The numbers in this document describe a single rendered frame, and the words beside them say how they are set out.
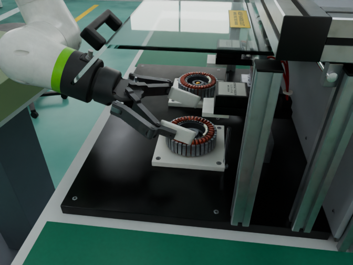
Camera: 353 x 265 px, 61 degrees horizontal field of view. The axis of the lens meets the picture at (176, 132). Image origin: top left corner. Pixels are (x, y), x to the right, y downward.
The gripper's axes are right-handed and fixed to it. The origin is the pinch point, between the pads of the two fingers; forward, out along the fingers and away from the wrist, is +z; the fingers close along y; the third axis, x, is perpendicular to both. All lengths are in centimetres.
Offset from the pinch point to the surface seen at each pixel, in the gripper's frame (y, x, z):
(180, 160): -6.1, 7.0, 0.9
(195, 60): 55, 11, 1
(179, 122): 2.6, 4.0, -1.4
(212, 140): -2.5, 1.8, 5.7
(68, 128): 105, 111, -58
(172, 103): 17.1, 9.0, -3.7
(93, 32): -10.8, -14.7, -19.9
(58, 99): 143, 119, -81
